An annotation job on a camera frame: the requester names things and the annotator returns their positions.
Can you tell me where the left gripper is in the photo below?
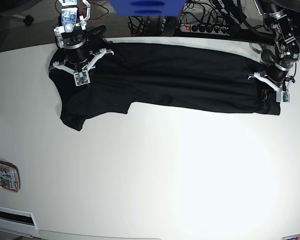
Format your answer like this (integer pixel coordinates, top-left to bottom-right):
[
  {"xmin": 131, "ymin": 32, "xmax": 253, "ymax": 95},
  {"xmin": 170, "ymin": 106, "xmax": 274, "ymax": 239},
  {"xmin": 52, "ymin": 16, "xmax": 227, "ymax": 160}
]
[{"xmin": 247, "ymin": 72, "xmax": 296, "ymax": 102}]

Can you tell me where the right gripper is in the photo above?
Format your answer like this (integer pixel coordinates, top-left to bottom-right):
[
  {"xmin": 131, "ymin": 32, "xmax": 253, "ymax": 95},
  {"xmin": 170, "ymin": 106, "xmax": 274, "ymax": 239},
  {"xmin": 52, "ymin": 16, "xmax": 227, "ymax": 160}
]
[{"xmin": 51, "ymin": 48, "xmax": 115, "ymax": 75}]

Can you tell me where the black T-shirt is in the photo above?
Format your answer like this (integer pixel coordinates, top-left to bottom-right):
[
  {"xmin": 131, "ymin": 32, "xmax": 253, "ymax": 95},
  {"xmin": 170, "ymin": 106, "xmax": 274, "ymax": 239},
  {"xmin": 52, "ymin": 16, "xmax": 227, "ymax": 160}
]
[{"xmin": 48, "ymin": 42, "xmax": 281, "ymax": 131}]

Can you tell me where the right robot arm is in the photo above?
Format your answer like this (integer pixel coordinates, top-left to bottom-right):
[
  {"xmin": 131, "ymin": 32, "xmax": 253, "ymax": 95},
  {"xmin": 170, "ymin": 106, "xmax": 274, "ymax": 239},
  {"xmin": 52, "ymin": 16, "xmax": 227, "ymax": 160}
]
[{"xmin": 49, "ymin": 0, "xmax": 114, "ymax": 85}]

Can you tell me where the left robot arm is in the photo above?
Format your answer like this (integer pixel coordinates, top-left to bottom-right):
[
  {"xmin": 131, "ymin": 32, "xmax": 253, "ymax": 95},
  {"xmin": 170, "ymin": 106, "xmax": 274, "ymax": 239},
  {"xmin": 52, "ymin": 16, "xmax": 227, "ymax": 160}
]
[{"xmin": 249, "ymin": 0, "xmax": 300, "ymax": 103}]

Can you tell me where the blue plastic box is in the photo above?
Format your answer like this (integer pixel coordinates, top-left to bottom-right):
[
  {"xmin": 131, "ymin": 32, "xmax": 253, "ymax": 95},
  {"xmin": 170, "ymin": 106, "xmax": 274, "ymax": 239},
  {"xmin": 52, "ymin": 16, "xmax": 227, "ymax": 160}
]
[{"xmin": 108, "ymin": 0, "xmax": 186, "ymax": 17}]

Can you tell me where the black caster wheel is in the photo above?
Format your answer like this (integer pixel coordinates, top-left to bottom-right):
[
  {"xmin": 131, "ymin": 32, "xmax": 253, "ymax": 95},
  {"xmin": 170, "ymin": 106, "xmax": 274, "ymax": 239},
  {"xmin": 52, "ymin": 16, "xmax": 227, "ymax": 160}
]
[{"xmin": 23, "ymin": 15, "xmax": 34, "ymax": 27}]

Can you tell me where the sticker at bottom right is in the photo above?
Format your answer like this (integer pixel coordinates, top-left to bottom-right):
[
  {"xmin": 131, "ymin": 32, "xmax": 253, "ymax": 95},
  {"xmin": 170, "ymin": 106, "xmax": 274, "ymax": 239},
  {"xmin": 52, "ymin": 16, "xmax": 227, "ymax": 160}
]
[{"xmin": 282, "ymin": 234, "xmax": 300, "ymax": 240}]

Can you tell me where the orange framed device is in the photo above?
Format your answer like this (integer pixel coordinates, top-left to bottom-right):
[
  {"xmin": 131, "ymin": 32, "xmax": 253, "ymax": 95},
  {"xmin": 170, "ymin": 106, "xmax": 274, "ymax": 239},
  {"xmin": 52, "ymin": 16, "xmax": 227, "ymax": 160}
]
[{"xmin": 0, "ymin": 160, "xmax": 21, "ymax": 193}]

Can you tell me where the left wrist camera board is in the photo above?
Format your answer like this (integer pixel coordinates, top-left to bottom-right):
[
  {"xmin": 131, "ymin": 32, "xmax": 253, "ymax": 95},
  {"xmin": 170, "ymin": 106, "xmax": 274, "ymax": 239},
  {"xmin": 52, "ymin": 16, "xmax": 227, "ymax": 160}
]
[{"xmin": 276, "ymin": 91, "xmax": 291, "ymax": 103}]

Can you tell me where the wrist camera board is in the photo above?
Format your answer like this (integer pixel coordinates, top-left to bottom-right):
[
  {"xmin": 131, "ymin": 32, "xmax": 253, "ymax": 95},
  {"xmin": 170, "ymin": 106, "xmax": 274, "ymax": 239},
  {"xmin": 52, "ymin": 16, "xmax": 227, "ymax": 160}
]
[
  {"xmin": 276, "ymin": 91, "xmax": 291, "ymax": 103},
  {"xmin": 73, "ymin": 71, "xmax": 91, "ymax": 87}
]

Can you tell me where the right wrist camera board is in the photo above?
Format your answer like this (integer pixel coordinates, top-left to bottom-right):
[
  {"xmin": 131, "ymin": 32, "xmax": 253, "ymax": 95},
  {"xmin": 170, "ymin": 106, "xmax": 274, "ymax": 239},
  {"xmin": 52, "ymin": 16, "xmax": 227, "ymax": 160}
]
[{"xmin": 73, "ymin": 71, "xmax": 91, "ymax": 87}]

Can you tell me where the power strip with red switch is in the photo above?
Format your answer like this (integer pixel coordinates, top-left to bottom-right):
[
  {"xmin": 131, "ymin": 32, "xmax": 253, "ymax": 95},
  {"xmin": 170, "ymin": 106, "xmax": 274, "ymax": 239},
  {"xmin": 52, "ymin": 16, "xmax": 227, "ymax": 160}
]
[{"xmin": 179, "ymin": 23, "xmax": 229, "ymax": 36}]

